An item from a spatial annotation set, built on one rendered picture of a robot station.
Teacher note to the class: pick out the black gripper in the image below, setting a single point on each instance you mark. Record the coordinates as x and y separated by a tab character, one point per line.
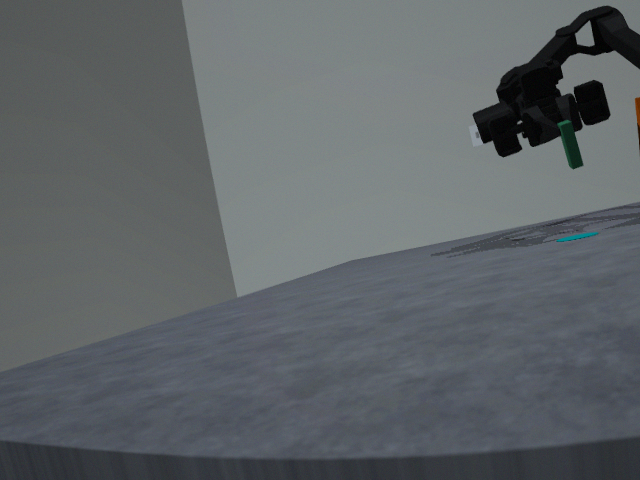
541	117

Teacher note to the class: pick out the green rectangular post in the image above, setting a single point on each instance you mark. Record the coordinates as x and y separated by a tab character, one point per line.
570	144

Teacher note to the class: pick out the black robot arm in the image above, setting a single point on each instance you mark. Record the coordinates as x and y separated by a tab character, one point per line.
540	75

